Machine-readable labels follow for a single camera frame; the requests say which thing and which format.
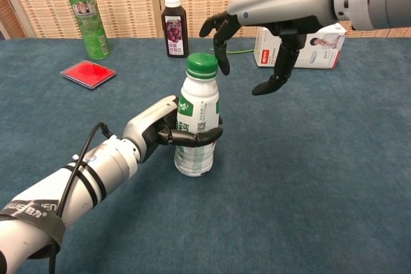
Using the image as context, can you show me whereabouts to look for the black velcro arm strap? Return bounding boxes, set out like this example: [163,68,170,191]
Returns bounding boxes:
[0,201,67,251]

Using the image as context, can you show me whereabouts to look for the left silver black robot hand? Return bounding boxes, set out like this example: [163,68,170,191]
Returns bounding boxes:
[121,95,224,164]

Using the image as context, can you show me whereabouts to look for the blue felt table cover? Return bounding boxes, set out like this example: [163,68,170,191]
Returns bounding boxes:
[0,37,411,274]

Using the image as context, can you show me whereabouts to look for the white green-label plastic bottle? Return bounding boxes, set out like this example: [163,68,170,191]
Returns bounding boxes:
[173,73,223,178]

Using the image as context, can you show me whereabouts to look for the white cardboard product box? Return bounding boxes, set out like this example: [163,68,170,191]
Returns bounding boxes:
[255,19,348,70]

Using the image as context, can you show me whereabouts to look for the green plastic bottle cap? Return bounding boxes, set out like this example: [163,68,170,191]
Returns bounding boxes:
[186,53,218,80]

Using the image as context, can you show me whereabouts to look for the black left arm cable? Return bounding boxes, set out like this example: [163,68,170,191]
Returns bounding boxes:
[48,122,113,274]

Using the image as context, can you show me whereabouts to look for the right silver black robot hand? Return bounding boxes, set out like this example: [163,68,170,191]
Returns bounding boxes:
[198,0,338,96]

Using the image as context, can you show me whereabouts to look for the red pad in clear case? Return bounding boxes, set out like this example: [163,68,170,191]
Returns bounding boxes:
[60,60,117,91]

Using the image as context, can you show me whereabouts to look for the green chips can red lid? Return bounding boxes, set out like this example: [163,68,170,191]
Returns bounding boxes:
[61,0,112,60]

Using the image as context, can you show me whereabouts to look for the purple grape juice bottle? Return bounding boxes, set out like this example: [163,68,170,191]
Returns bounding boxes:
[161,0,189,59]

